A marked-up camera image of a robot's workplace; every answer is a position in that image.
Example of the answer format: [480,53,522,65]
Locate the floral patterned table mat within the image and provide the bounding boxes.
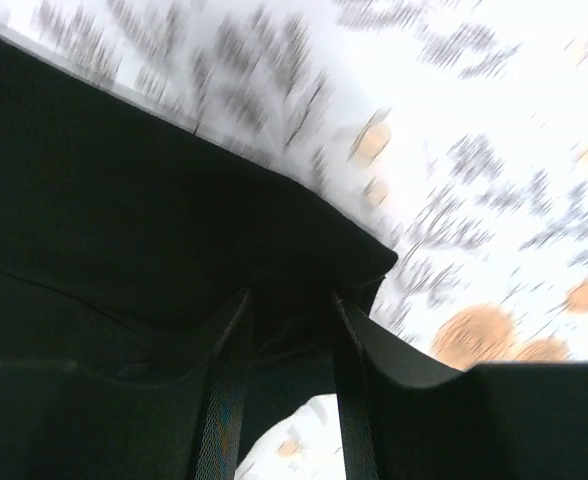
[0,1,588,479]

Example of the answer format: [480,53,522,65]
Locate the black t shirt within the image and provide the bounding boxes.
[0,39,396,454]

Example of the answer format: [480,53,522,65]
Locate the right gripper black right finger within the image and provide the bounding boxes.
[332,296,588,480]

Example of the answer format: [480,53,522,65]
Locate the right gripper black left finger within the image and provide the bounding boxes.
[0,290,252,479]

